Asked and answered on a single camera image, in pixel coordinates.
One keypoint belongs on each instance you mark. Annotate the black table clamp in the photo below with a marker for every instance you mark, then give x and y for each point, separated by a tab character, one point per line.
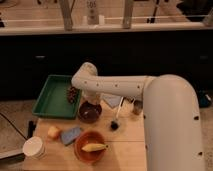
31	128

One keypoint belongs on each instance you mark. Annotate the orange bowl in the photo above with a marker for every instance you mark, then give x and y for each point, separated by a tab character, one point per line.
86	138

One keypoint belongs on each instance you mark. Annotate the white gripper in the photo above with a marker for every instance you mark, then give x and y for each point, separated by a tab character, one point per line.
92	97

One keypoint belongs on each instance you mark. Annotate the green plastic tray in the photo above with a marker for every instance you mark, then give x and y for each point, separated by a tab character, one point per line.
52	101

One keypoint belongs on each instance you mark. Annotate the blue sponge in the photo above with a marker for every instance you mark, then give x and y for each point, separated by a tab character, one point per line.
68	136

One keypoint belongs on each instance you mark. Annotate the white paper cup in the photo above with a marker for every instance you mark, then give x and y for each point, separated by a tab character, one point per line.
34	147

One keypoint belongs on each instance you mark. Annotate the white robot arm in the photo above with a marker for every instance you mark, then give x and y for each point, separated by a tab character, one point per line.
172	125

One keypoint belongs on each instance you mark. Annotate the purple bowl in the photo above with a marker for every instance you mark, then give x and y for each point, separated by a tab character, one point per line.
89	113

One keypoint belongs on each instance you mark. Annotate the yellow banana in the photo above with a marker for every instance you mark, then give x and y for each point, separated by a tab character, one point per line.
91	147

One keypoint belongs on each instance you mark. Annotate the brown pine cone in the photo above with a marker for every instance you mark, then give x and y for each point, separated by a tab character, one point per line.
71	94

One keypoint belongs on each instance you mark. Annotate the dark blue floor object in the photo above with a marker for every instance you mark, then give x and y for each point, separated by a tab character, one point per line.
204	99

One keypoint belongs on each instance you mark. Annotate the grey cloth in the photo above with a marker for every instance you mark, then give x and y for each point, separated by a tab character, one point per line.
111	100

